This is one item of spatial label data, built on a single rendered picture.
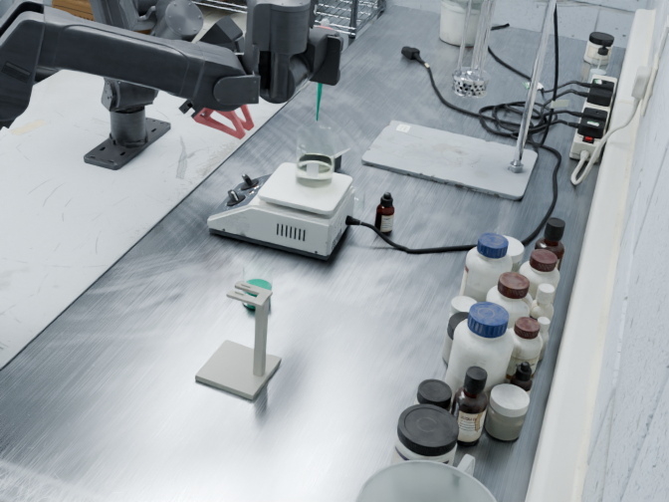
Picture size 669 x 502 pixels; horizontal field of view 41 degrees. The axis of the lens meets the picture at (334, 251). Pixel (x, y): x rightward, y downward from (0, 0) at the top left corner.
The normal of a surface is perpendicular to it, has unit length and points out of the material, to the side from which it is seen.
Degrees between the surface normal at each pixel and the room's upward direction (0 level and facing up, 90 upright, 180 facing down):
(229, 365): 0
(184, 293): 0
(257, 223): 90
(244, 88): 90
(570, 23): 90
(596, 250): 0
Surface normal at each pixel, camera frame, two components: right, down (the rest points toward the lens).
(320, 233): -0.30, 0.50
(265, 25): 0.28, 0.54
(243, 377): 0.08, -0.84
